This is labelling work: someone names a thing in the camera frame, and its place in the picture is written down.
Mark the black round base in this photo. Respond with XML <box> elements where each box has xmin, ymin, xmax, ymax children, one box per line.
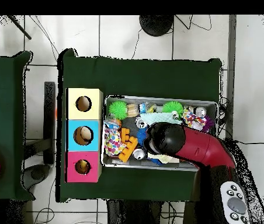
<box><xmin>139</xmin><ymin>15</ymin><xmax>175</xmax><ymax>37</ymax></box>

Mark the wooden box with three holes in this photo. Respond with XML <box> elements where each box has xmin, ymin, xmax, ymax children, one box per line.
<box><xmin>65</xmin><ymin>87</ymin><xmax>105</xmax><ymax>184</ymax></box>

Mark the black panel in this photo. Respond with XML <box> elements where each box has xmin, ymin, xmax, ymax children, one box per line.
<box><xmin>43</xmin><ymin>81</ymin><xmax>57</xmax><ymax>165</ymax></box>

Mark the green fuzzy monster toy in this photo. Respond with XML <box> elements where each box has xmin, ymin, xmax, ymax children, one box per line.
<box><xmin>162</xmin><ymin>100</ymin><xmax>185</xmax><ymax>117</ymax></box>

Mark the long black floor cable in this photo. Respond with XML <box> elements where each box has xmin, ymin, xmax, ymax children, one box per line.
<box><xmin>234</xmin><ymin>138</ymin><xmax>264</xmax><ymax>145</ymax></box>

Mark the clear wire mesh bin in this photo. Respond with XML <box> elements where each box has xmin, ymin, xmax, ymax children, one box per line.
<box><xmin>101</xmin><ymin>95</ymin><xmax>219</xmax><ymax>173</ymax></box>

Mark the dark green side tablecloth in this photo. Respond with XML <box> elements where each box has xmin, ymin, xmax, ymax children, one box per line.
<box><xmin>0</xmin><ymin>51</ymin><xmax>34</xmax><ymax>201</ymax></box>

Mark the polka dot cloth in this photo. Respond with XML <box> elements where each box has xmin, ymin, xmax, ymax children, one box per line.
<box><xmin>103</xmin><ymin>118</ymin><xmax>127</xmax><ymax>157</ymax></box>

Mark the light teal waffle cloth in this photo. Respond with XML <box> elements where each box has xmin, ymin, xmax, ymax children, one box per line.
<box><xmin>148</xmin><ymin>111</ymin><xmax>184</xmax><ymax>126</ymax></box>

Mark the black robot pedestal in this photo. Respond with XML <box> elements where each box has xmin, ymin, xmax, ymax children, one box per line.
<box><xmin>105</xmin><ymin>199</ymin><xmax>189</xmax><ymax>224</ymax></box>

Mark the purple spiky ball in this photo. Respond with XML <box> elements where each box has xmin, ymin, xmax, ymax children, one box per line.
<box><xmin>202</xmin><ymin>115</ymin><xmax>216</xmax><ymax>134</ymax></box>

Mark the cream waffle cloth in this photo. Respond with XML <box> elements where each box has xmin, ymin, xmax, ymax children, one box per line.
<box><xmin>157</xmin><ymin>153</ymin><xmax>180</xmax><ymax>164</ymax></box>

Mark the black rod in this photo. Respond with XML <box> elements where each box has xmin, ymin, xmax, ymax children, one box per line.
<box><xmin>6</xmin><ymin>15</ymin><xmax>32</xmax><ymax>40</ymax></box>

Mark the green spiky ball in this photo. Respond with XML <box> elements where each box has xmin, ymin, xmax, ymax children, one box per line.
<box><xmin>107</xmin><ymin>100</ymin><xmax>129</xmax><ymax>121</ymax></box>

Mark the heart print cloth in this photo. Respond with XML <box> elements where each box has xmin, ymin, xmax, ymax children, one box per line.
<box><xmin>184</xmin><ymin>110</ymin><xmax>207</xmax><ymax>131</ymax></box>

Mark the blue spiky ball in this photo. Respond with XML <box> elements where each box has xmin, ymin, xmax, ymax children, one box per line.
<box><xmin>136</xmin><ymin>128</ymin><xmax>148</xmax><ymax>146</ymax></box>

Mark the orange toy block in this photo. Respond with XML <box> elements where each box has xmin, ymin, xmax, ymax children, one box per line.
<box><xmin>120</xmin><ymin>127</ymin><xmax>131</xmax><ymax>143</ymax></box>
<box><xmin>117</xmin><ymin>136</ymin><xmax>139</xmax><ymax>163</ymax></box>

